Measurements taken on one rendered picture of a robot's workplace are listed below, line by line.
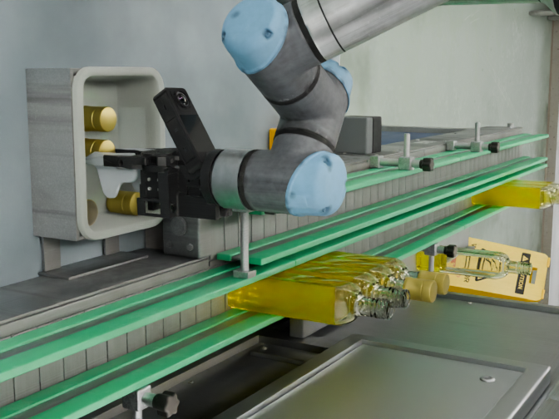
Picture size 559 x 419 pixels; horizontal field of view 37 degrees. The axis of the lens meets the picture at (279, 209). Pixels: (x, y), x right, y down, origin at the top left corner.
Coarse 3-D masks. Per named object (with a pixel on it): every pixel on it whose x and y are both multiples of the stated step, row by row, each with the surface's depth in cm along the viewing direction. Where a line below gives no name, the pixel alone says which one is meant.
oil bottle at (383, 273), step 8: (312, 264) 135; (320, 264) 134; (328, 264) 134; (336, 264) 133; (344, 264) 133; (352, 264) 133; (360, 264) 133; (368, 264) 133; (376, 264) 133; (368, 272) 130; (376, 272) 130; (384, 272) 130; (392, 272) 132; (384, 280) 130
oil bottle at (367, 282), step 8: (304, 264) 134; (288, 272) 130; (296, 272) 130; (304, 272) 129; (312, 272) 129; (320, 272) 128; (328, 272) 128; (336, 272) 128; (344, 272) 128; (352, 272) 129; (360, 272) 129; (352, 280) 125; (360, 280) 125; (368, 280) 125; (376, 280) 127; (368, 288) 125; (368, 296) 125
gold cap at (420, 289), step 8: (408, 280) 129; (416, 280) 128; (424, 280) 128; (432, 280) 128; (408, 288) 128; (416, 288) 127; (424, 288) 127; (432, 288) 127; (416, 296) 128; (424, 296) 127; (432, 296) 127
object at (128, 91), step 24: (96, 72) 107; (120, 72) 110; (144, 72) 115; (72, 96) 104; (96, 96) 117; (120, 96) 121; (144, 96) 119; (120, 120) 121; (144, 120) 120; (120, 144) 122; (144, 144) 120; (96, 192) 119; (120, 216) 119; (144, 216) 120
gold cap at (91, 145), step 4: (88, 140) 114; (92, 140) 114; (96, 140) 113; (100, 140) 113; (104, 140) 113; (108, 140) 114; (88, 144) 113; (92, 144) 113; (96, 144) 113; (100, 144) 112; (104, 144) 113; (108, 144) 114; (112, 144) 114; (88, 148) 113; (92, 148) 113; (96, 148) 112; (100, 148) 112; (104, 148) 113; (108, 148) 114; (112, 148) 114; (88, 152) 113; (92, 152) 113; (112, 152) 114
